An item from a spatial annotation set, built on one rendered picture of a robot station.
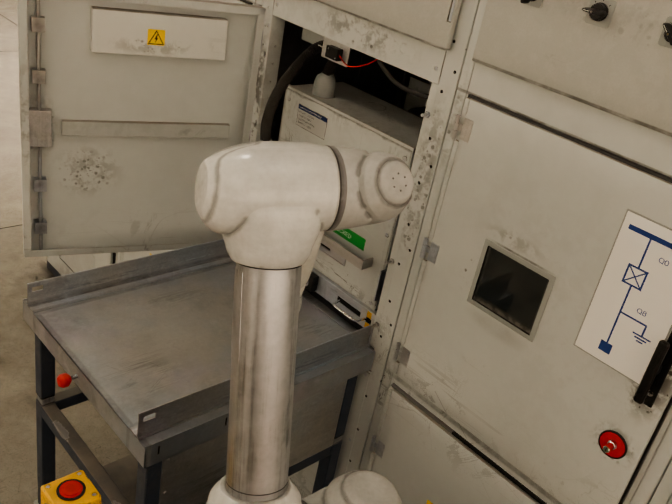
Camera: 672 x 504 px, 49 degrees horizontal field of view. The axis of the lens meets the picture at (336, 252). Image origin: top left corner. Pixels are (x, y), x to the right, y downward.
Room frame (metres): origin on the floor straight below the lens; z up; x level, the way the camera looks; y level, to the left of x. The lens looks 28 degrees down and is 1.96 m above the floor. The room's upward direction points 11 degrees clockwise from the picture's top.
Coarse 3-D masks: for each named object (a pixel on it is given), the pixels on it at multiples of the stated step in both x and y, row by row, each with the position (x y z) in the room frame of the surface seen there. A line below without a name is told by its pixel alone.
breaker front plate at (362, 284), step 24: (288, 96) 2.01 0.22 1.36; (288, 120) 2.00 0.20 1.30; (336, 120) 1.88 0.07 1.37; (336, 144) 1.86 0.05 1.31; (360, 144) 1.81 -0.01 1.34; (384, 144) 1.75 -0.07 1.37; (336, 240) 1.82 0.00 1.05; (384, 240) 1.71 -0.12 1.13; (336, 264) 1.81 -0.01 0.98; (384, 264) 1.70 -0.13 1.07; (360, 288) 1.74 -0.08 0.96
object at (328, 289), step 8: (320, 272) 1.84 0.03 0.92; (320, 280) 1.82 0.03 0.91; (328, 280) 1.81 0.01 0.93; (320, 288) 1.82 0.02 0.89; (328, 288) 1.80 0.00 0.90; (336, 288) 1.78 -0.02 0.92; (328, 296) 1.79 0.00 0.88; (336, 296) 1.77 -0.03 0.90; (344, 296) 1.76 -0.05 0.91; (352, 296) 1.75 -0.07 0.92; (336, 304) 1.77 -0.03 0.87; (344, 304) 1.75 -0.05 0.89; (352, 304) 1.73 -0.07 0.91; (360, 304) 1.71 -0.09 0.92; (352, 312) 1.73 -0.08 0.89; (360, 312) 1.71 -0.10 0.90; (376, 312) 1.69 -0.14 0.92; (368, 320) 1.69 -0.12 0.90
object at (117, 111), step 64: (64, 0) 1.82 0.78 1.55; (128, 0) 1.87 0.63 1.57; (192, 0) 1.96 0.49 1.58; (64, 64) 1.82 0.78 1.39; (128, 64) 1.90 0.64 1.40; (192, 64) 1.99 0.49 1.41; (256, 64) 2.05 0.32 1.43; (64, 128) 1.81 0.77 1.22; (128, 128) 1.89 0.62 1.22; (192, 128) 1.98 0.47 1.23; (64, 192) 1.82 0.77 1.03; (128, 192) 1.91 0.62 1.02; (192, 192) 2.00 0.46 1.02
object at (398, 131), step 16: (336, 96) 2.02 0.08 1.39; (352, 96) 2.05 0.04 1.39; (368, 96) 2.08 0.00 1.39; (352, 112) 1.90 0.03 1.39; (368, 112) 1.92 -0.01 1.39; (384, 112) 1.95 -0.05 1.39; (400, 112) 1.98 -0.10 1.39; (384, 128) 1.81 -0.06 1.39; (400, 128) 1.84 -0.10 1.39; (416, 128) 1.87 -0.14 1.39; (400, 144) 1.72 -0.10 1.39; (416, 144) 1.74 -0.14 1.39
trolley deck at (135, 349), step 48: (144, 288) 1.70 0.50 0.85; (192, 288) 1.75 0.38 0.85; (48, 336) 1.43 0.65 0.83; (96, 336) 1.45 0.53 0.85; (144, 336) 1.49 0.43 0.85; (192, 336) 1.53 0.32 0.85; (336, 336) 1.66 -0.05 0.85; (96, 384) 1.28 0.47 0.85; (144, 384) 1.31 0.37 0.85; (192, 384) 1.34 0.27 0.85; (336, 384) 1.52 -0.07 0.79; (192, 432) 1.20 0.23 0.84
